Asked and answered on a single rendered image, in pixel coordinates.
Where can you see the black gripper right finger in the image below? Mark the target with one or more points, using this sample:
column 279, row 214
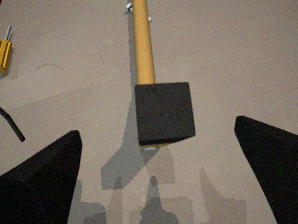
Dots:
column 273, row 155

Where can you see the long-handled scraper with wooden pole and dark square blade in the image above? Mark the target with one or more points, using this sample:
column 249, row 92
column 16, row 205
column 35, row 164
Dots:
column 164, row 111

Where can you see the silver metal bolt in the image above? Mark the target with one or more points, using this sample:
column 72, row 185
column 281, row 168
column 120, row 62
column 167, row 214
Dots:
column 129, row 8

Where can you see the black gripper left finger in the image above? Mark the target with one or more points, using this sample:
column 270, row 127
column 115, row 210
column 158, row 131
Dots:
column 40, row 190

